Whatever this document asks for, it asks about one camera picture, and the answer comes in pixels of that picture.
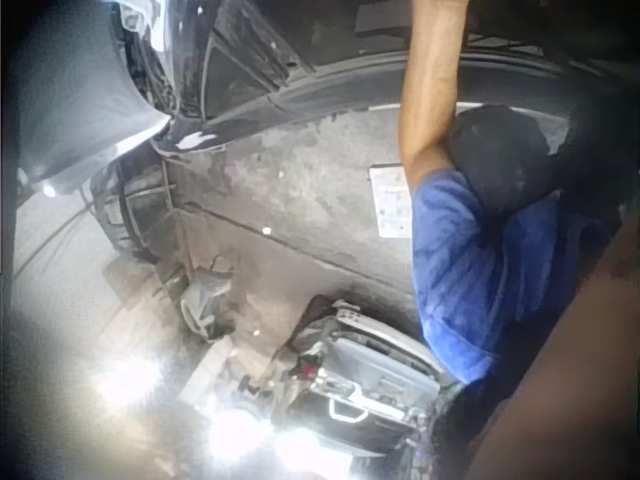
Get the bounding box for clear plastic bag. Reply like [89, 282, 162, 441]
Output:
[179, 272, 226, 341]

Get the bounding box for dark car body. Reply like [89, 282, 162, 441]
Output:
[107, 0, 640, 156]

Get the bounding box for grey car body panel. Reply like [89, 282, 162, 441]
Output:
[19, 0, 169, 194]

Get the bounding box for white paper sheet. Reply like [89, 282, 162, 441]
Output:
[368, 160, 416, 240]

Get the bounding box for black car tyre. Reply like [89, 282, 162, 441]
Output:
[88, 158, 176, 264]

